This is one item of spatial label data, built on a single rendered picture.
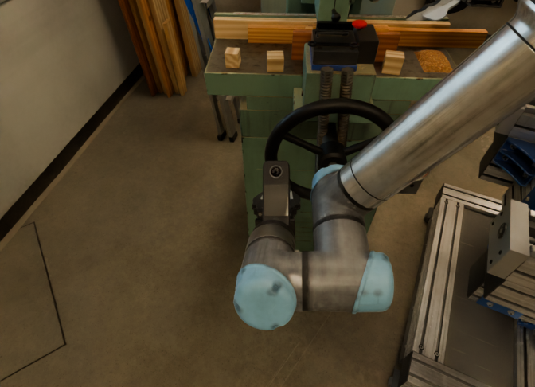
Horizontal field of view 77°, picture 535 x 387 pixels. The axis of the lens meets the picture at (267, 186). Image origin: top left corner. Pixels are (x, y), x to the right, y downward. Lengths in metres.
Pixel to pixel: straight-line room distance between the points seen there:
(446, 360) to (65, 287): 1.42
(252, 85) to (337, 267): 0.53
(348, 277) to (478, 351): 0.92
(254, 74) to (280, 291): 0.55
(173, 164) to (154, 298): 0.77
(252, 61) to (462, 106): 0.57
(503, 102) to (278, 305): 0.31
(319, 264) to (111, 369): 1.12
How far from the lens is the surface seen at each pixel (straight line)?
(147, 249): 1.62
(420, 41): 1.01
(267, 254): 0.44
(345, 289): 0.43
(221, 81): 0.84
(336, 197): 0.48
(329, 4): 0.88
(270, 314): 0.42
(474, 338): 1.32
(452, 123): 0.41
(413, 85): 0.88
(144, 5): 2.23
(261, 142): 0.94
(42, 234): 1.88
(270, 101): 0.86
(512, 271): 0.82
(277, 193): 0.56
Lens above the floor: 1.31
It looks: 48 degrees down
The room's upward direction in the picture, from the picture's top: straight up
